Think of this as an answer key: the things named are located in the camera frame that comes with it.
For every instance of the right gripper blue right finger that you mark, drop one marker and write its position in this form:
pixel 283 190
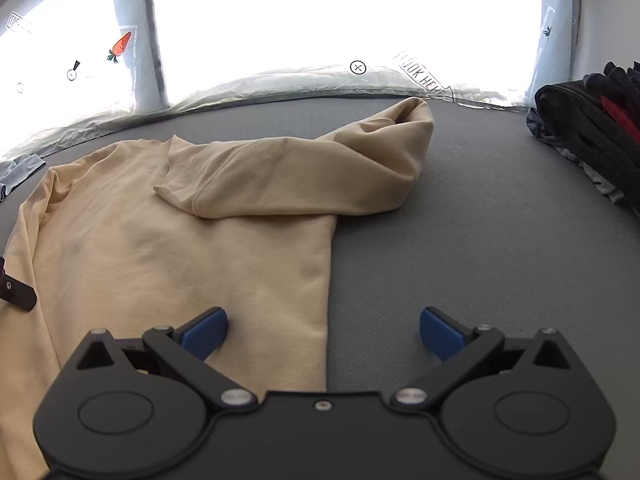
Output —
pixel 451 341

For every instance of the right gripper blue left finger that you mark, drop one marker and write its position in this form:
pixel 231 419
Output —
pixel 193 341

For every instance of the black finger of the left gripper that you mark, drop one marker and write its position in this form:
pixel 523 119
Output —
pixel 16 292

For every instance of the beige sweatshirt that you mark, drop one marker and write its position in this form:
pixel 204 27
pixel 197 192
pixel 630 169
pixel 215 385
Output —
pixel 144 232

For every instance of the black clothes pile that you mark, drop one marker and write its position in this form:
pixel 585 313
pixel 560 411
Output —
pixel 597 119

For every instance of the white printed backdrop sheet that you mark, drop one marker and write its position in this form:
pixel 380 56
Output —
pixel 75 69

